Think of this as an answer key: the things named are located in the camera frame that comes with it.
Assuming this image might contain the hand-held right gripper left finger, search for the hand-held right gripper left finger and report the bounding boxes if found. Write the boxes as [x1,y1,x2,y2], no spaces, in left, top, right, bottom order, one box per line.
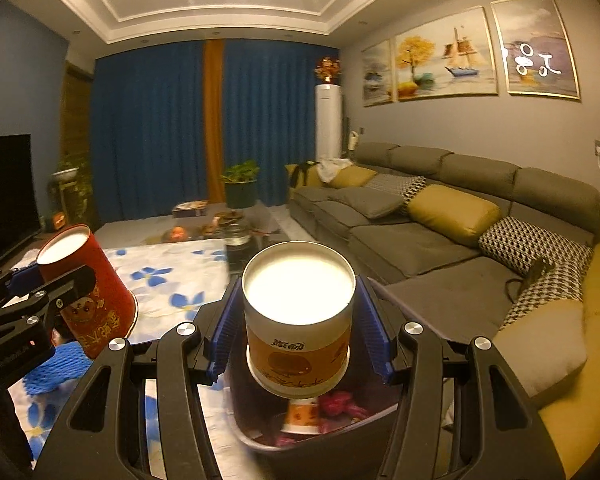
[32,280,243,480]

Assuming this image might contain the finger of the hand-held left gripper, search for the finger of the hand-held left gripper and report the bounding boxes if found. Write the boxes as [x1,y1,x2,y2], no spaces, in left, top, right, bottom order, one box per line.
[0,266,43,311]
[0,265,97,341]

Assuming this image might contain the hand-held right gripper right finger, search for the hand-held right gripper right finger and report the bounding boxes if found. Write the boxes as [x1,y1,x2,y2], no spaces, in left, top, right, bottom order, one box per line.
[355,275,566,480]

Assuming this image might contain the blue foam net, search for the blue foam net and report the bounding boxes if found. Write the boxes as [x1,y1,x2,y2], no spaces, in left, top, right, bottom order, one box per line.
[24,342,98,396]

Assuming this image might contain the red paper cup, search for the red paper cup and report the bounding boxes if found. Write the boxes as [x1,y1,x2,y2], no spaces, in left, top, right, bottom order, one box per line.
[36,224,140,361]

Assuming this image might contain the orange white paper cup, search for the orange white paper cup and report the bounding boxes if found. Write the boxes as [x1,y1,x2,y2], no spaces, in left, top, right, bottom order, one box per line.
[242,241,356,401]
[282,397,323,436]

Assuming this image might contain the grey plastic bin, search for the grey plastic bin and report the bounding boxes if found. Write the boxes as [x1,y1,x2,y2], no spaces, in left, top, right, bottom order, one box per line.
[225,275,406,458]

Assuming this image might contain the grey television cabinet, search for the grey television cabinet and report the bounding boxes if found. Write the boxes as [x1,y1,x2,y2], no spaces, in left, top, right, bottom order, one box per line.
[0,232,56,281]

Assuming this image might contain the blue floral tablecloth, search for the blue floral tablecloth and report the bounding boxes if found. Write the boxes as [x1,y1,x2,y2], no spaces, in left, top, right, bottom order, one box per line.
[10,237,251,480]

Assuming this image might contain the black television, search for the black television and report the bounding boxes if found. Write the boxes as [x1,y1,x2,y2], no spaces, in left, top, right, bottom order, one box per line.
[0,134,43,271]

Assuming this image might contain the glass teapot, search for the glass teapot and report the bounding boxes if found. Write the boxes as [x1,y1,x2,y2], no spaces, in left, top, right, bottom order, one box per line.
[225,220,253,247]

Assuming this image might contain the dark glass coffee table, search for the dark glass coffee table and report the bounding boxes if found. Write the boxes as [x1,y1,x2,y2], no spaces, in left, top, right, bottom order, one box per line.
[152,207,293,266]

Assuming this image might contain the grey sofa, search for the grey sofa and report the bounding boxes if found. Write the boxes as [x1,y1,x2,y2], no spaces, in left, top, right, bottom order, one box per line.
[286,141,600,411]

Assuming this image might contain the trailing potted plant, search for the trailing potted plant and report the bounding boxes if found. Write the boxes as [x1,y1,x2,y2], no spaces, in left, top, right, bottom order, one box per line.
[50,152,93,226]

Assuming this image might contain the dark grey flat pillow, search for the dark grey flat pillow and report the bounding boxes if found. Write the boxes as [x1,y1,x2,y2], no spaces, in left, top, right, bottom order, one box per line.
[342,186,406,220]

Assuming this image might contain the big yellow pillow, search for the big yellow pillow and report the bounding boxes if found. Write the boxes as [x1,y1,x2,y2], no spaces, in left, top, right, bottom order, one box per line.
[407,184,502,248]

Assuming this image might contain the small black white patterned pillow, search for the small black white patterned pillow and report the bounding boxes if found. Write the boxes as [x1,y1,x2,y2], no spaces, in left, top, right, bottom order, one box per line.
[365,174,428,211]

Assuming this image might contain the potted plant in dark pot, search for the potted plant in dark pot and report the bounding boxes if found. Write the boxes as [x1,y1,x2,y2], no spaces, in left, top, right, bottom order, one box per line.
[221,160,261,208]

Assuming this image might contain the small yellow pillow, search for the small yellow pillow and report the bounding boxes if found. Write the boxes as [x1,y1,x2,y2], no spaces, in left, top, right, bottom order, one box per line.
[330,166,378,190]

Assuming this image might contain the white clothes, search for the white clothes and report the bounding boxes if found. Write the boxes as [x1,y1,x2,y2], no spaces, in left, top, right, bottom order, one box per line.
[319,157,356,183]

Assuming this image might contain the big black white patterned pillow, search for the big black white patterned pillow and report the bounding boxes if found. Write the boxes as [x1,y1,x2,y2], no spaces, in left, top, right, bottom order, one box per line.
[477,216,593,278]

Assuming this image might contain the light grey pillow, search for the light grey pillow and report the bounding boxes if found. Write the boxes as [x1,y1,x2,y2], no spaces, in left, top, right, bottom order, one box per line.
[492,300,588,408]

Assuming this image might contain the black jacket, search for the black jacket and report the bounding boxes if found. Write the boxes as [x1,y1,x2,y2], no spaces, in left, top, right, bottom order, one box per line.
[286,161,321,188]

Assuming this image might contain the blue curtain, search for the blue curtain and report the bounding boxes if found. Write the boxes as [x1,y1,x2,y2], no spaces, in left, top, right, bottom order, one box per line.
[94,40,206,223]
[222,42,342,208]

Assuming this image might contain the houndstooth pillow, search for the houndstooth pillow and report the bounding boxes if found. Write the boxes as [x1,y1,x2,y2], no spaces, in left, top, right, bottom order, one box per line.
[500,272,588,331]

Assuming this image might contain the wooden door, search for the wooden door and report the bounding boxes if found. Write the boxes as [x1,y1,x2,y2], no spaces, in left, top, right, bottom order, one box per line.
[60,60,97,161]

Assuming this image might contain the small black device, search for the small black device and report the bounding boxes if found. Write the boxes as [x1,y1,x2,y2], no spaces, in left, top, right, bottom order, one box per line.
[522,257,553,286]

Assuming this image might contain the white floor air conditioner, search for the white floor air conditioner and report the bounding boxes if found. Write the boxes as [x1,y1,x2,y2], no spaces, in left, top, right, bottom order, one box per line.
[314,84,343,161]

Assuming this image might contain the orange curtain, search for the orange curtain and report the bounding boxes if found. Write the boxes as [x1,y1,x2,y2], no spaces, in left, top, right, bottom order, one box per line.
[202,40,226,206]

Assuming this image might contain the large yellow cushion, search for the large yellow cushion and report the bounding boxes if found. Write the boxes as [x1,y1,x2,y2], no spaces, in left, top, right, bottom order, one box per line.
[535,240,600,480]

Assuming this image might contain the small framed landscape painting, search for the small framed landscape painting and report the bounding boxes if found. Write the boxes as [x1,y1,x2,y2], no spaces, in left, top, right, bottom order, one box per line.
[361,40,397,107]

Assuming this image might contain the orange artificial flowers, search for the orange artificial flowers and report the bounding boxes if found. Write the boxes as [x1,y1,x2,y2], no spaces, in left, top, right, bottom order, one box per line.
[314,56,342,85]

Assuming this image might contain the large framed sailboat painting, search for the large framed sailboat painting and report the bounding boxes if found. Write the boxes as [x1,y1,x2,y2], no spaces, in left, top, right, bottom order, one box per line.
[395,6,498,102]

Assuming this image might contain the framed grey abstract painting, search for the framed grey abstract painting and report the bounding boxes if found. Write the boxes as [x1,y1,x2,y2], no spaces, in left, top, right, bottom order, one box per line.
[491,0,580,100]

